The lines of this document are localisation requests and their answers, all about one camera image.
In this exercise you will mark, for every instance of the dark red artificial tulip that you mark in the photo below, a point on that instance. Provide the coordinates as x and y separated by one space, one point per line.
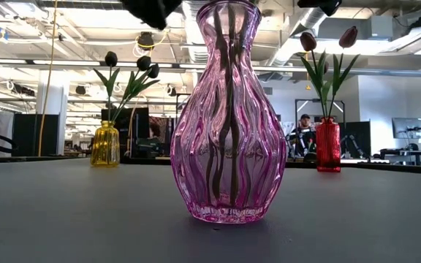
307 41
348 36

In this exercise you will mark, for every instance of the yellow glass vase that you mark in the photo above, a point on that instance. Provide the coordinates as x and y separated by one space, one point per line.
105 144

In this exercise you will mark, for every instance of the red glass vase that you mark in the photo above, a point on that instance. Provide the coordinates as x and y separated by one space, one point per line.
327 146

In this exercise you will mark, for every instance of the pink ribbed glass vase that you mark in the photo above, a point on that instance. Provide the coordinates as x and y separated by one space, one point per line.
196 153

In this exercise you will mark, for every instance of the black ceiling-mounted device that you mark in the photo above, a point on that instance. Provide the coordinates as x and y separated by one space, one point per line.
145 40

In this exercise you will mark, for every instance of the black framed whiteboard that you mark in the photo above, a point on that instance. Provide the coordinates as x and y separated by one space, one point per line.
338 99

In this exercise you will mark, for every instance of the black round hanging device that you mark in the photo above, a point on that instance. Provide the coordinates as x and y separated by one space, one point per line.
80 90

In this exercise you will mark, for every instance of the long ceiling light strip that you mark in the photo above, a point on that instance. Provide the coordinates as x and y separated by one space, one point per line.
49 62

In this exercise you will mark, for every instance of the orange sunburst tapestry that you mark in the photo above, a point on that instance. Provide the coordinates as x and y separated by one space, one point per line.
164 126

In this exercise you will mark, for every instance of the black display screen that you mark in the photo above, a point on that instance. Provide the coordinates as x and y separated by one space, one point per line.
143 128

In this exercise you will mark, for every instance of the black monitor back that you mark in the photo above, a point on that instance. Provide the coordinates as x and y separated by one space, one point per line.
354 139

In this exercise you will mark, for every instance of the person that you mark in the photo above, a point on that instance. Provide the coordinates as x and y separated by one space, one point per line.
300 140

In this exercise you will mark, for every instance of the grey computer monitor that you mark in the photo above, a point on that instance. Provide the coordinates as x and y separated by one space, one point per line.
408 128

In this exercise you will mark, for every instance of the black office desk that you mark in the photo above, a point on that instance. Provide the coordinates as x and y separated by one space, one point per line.
400 151

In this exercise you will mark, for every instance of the black partition panel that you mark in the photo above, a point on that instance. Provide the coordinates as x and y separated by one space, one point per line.
27 135

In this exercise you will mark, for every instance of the silver ventilation duct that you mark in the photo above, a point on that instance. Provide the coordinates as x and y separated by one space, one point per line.
316 14

